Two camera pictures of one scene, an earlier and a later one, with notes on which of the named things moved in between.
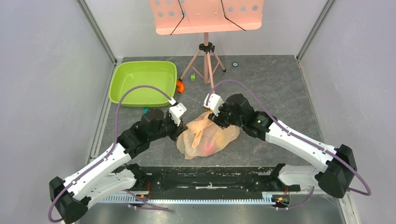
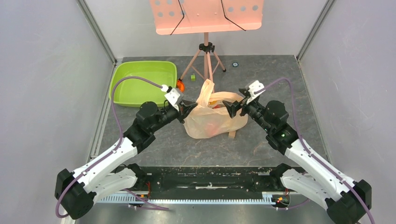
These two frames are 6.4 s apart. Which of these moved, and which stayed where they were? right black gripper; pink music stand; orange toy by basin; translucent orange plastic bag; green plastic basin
Moved: translucent orange plastic bag; right black gripper
Stayed: pink music stand; green plastic basin; orange toy by basin
